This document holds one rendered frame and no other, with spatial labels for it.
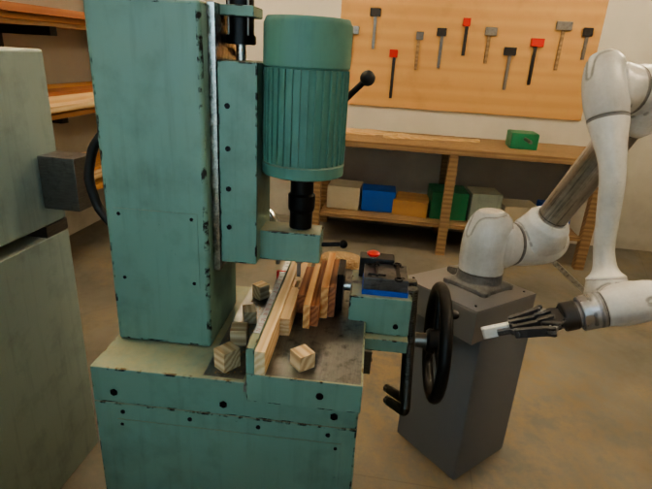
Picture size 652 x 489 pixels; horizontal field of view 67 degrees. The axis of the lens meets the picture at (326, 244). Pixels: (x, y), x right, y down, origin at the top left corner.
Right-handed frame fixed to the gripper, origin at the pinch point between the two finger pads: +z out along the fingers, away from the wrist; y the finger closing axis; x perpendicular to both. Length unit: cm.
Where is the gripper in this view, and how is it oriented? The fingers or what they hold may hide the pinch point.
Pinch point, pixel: (496, 330)
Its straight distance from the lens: 138.4
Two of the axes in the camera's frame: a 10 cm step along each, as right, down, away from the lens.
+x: 2.9, 9.0, 3.1
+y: -1.0, 3.5, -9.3
